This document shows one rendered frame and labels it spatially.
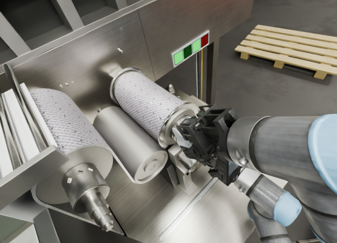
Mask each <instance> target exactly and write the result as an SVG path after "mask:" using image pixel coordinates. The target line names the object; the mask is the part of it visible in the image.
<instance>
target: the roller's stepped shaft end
mask: <svg viewBox="0 0 337 243"><path fill-rule="evenodd" d="M84 206H85V208H86V210H87V212H88V214H89V216H90V218H91V219H94V221H95V222H96V224H97V225H99V226H100V227H101V229H102V230H106V232H107V231H110V230H111V229H112V228H113V225H112V224H113V219H112V218H111V212H110V210H109V209H108V207H109V205H108V203H107V201H106V200H105V198H104V196H103V195H102V193H101V192H97V193H94V194H92V195H90V196H89V197H88V198H87V199H86V200H85V202H84Z"/></svg>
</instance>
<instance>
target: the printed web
mask: <svg viewBox="0 0 337 243"><path fill-rule="evenodd" d="M29 93H30V95H31V97H32V99H33V101H34V103H35V104H36V106H37V108H38V110H39V112H40V113H41V115H42V117H43V119H44V121H45V123H46V125H47V126H48V128H49V130H50V132H51V134H52V136H53V138H54V140H55V141H56V143H57V145H58V147H57V148H59V149H60V150H61V151H62V152H63V153H65V154H68V153H70V152H72V151H75V150H78V149H81V148H85V147H92V146H97V147H103V148H106V149H107V150H109V151H110V153H111V154H112V156H113V157H114V159H115V160H116V161H117V163H118V164H119V165H120V166H121V168H122V169H123V170H124V172H125V173H126V174H127V175H128V177H129V178H130V179H131V181H132V182H134V183H136V182H135V181H134V180H133V178H132V177H131V176H130V174H129V173H128V172H127V170H126V169H125V167H124V166H123V165H122V163H121V162H120V160H119V159H118V157H117V156H116V155H115V153H114V152H113V150H112V149H111V148H110V147H109V145H108V144H107V143H106V142H105V140H104V139H103V138H102V137H101V135H100V134H99V133H98V132H97V130H96V129H95V128H94V127H93V125H92V124H91V123H90V122H89V120H88V119H87V118H86V117H85V115H84V114H83V113H82V112H81V110H80V109H79V108H78V107H77V105H76V104H75V103H74V102H73V100H72V99H71V98H70V97H69V96H68V95H66V94H65V93H63V92H60V91H57V90H53V89H39V90H34V91H31V92H29ZM115 98H116V100H117V101H118V103H119V104H120V106H121V108H122V109H123V111H124V112H125V113H126V114H127V115H128V116H129V117H130V118H131V119H132V120H134V121H135V122H136V123H137V124H138V125H139V126H140V127H141V128H142V129H143V130H144V131H145V132H146V133H147V134H148V135H149V136H151V137H152V138H153V139H154V140H155V141H156V142H157V143H158V144H159V142H158V134H159V131H160V128H161V126H162V124H163V122H164V120H165V119H166V118H167V116H168V115H169V114H170V113H171V112H172V111H173V110H174V109H175V108H176V107H178V106H179V105H181V104H183V103H185V102H183V101H182V100H180V99H179V98H177V97H176V96H174V95H173V94H171V93H170V92H168V91H167V90H165V89H164V88H162V87H161V86H159V85H158V84H156V83H154V82H153V81H151V80H150V79H148V78H147V77H145V76H144V75H142V74H141V73H139V72H130V73H127V74H125V75H124V76H122V77H121V78H120V80H119V81H118V82H117V84H116V87H115ZM36 186H37V185H35V186H34V187H32V188H31V189H30V190H31V193H32V196H33V199H34V200H35V202H36V203H38V204H40V205H42V206H45V207H48V208H50V209H53V210H56V211H58V212H61V213H64V214H67V215H69V216H72V217H75V218H78V219H80V220H83V221H86V222H88V223H91V224H94V225H97V224H96V222H95V221H94V219H91V218H90V216H89V214H88V212H85V213H76V212H75V211H74V210H73V208H72V205H71V204H70V202H67V203H61V204H49V203H45V202H43V201H41V200H40V199H39V198H38V197H37V195H36ZM108 209H109V208H108ZM109 210H110V209H109ZM110 212H111V211H110ZM111 218H112V219H113V224H112V225H113V228H112V229H111V230H110V231H113V232H116V233H118V234H121V235H124V232H123V231H122V229H121V228H120V226H119V224H118V223H117V221H116V219H115V218H114V216H113V214H112V213H111Z"/></svg>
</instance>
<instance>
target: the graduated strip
mask: <svg viewBox="0 0 337 243"><path fill-rule="evenodd" d="M217 181H218V178H217V177H213V178H212V179H211V180H210V181H209V182H208V183H207V184H206V185H205V186H204V187H203V188H202V189H201V190H200V192H199V193H198V194H197V195H196V196H195V197H194V198H193V199H192V200H191V201H190V202H189V203H188V204H187V206H186V207H185V208H184V209H183V210H182V211H181V212H180V213H179V214H178V215H177V216H176V217H175V218H174V219H173V221H172V222H171V223H170V224H169V225H168V226H167V227H166V228H165V229H164V230H163V231H162V232H161V234H160V235H159V236H158V239H159V240H160V242H162V241H163V240H164V239H165V238H166V237H167V236H168V235H169V233H170V232H171V231H172V230H173V229H174V228H175V227H176V226H177V225H178V224H179V222H180V221H181V220H182V219H183V218H184V217H185V216H186V215H187V214H188V213H189V211H190V210H191V209H192V208H193V207H194V206H195V205H196V204H197V203H198V201H199V200H200V199H201V198H202V197H203V196H204V195H205V194H206V193H207V192H208V190H209V189H210V188H211V187H212V186H213V185H214V184H215V183H216V182H217Z"/></svg>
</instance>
